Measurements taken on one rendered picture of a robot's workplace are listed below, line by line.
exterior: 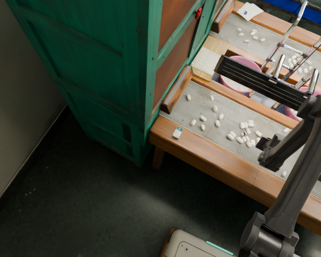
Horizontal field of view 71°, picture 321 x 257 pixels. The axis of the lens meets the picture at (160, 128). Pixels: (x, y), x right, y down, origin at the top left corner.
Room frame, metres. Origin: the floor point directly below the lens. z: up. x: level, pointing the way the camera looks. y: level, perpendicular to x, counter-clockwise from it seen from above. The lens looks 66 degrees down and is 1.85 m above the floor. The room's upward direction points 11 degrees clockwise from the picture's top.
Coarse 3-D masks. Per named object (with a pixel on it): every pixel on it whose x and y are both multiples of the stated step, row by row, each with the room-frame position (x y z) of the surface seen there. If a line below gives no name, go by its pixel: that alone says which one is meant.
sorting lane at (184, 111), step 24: (192, 96) 0.73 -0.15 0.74; (216, 96) 0.76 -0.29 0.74; (192, 120) 0.58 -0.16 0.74; (216, 120) 0.60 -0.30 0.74; (240, 120) 0.64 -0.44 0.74; (264, 120) 0.67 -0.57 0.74; (216, 144) 0.46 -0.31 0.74; (240, 144) 0.49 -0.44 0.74; (264, 168) 0.38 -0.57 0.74; (288, 168) 0.41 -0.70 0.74; (312, 192) 0.31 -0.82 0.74
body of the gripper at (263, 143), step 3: (261, 138) 0.47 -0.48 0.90; (264, 138) 0.47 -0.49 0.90; (258, 141) 0.46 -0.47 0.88; (261, 141) 0.46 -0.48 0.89; (264, 141) 0.46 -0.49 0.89; (267, 141) 0.46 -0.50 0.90; (258, 144) 0.45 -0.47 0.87; (261, 144) 0.45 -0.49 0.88; (264, 144) 0.44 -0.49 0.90; (267, 144) 0.44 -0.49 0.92; (258, 147) 0.44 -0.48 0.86; (261, 147) 0.44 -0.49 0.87; (264, 147) 0.42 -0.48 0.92
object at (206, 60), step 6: (204, 48) 1.07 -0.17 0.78; (198, 54) 1.01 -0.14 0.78; (204, 54) 1.02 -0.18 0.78; (210, 54) 1.03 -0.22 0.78; (216, 54) 1.04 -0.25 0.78; (198, 60) 0.97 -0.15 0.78; (204, 60) 0.98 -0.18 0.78; (210, 60) 0.99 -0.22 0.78; (216, 60) 0.99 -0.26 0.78; (198, 66) 0.92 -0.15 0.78; (204, 66) 0.93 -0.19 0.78; (210, 66) 0.94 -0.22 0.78; (210, 72) 0.89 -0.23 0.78
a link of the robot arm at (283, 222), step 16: (320, 96) 0.38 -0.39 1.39; (320, 112) 0.32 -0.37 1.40; (320, 128) 0.28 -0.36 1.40; (320, 144) 0.24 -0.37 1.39; (304, 160) 0.21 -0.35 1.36; (320, 160) 0.21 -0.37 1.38; (288, 176) 0.18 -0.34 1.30; (304, 176) 0.17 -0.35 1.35; (288, 192) 0.13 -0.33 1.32; (304, 192) 0.14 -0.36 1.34; (272, 208) 0.10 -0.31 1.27; (288, 208) 0.10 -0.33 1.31; (256, 224) 0.05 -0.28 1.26; (272, 224) 0.06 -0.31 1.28; (288, 224) 0.07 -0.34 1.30; (240, 240) 0.01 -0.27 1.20; (288, 240) 0.03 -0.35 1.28; (288, 256) 0.00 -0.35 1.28
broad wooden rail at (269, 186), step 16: (160, 128) 0.48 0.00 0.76; (160, 144) 0.43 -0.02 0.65; (176, 144) 0.41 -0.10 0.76; (192, 144) 0.43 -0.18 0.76; (208, 144) 0.44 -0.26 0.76; (192, 160) 0.37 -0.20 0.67; (208, 160) 0.36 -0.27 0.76; (224, 160) 0.38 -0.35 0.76; (240, 160) 0.39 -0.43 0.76; (224, 176) 0.31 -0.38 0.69; (240, 176) 0.31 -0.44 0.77; (256, 176) 0.32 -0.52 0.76; (272, 176) 0.34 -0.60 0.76; (256, 192) 0.26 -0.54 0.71; (272, 192) 0.26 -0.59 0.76; (304, 208) 0.22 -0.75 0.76; (320, 208) 0.23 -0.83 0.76; (304, 224) 0.16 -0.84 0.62; (320, 224) 0.16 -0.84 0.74
